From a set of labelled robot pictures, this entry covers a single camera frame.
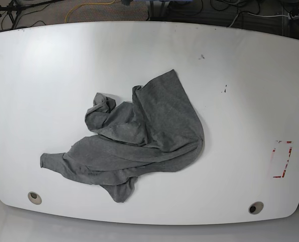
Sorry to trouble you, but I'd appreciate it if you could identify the grey T-shirt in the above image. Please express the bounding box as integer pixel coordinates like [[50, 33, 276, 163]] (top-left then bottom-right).
[[40, 70, 204, 203]]

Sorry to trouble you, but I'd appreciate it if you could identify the red tape rectangle marking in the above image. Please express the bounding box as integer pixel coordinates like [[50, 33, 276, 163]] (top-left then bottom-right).
[[270, 140, 293, 178]]

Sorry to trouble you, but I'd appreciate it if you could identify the black tripod stand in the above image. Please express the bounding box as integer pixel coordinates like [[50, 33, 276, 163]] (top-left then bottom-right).
[[0, 0, 62, 31]]

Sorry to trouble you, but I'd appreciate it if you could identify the yellow cable on floor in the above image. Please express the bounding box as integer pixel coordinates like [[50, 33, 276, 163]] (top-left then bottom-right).
[[65, 0, 114, 24]]

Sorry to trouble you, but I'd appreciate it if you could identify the right table cable grommet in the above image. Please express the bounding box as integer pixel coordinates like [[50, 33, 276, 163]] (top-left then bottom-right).
[[249, 201, 264, 215]]

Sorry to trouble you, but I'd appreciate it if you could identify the table cable grommet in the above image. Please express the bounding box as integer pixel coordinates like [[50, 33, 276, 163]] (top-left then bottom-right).
[[28, 192, 42, 205], [249, 201, 264, 215]]

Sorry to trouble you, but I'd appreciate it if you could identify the left table cable grommet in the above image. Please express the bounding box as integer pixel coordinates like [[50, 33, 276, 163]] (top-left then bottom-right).
[[28, 192, 42, 205]]

